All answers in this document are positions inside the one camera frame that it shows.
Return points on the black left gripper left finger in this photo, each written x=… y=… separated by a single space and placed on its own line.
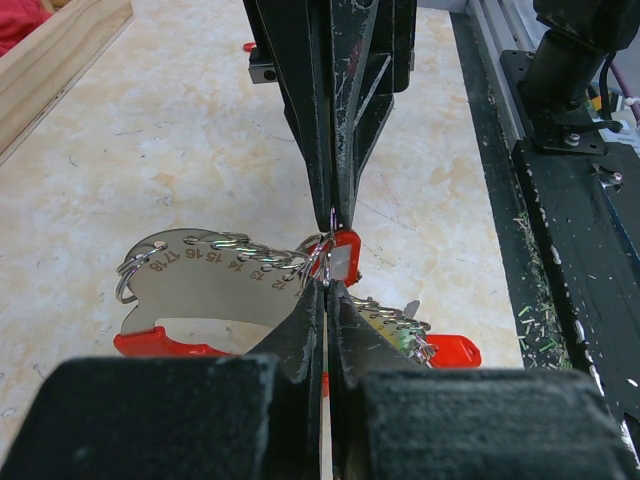
x=254 y=416

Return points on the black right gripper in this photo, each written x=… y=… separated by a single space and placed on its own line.
x=339 y=62

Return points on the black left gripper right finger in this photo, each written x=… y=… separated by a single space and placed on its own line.
x=392 y=418

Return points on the keys with coloured tags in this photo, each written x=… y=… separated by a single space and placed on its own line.
x=414 y=339

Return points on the metal key organizer red handle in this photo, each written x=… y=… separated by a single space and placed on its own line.
x=201 y=274

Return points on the key with solid red tag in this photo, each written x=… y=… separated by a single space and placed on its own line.
x=335 y=258

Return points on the wooden clothes rack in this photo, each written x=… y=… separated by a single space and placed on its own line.
x=43 y=67

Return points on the red crumpled cloth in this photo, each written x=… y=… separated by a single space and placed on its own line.
x=19 y=18

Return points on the aluminium frame rail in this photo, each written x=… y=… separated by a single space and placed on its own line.
x=501 y=26

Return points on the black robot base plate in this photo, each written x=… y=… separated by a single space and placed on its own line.
x=565 y=201

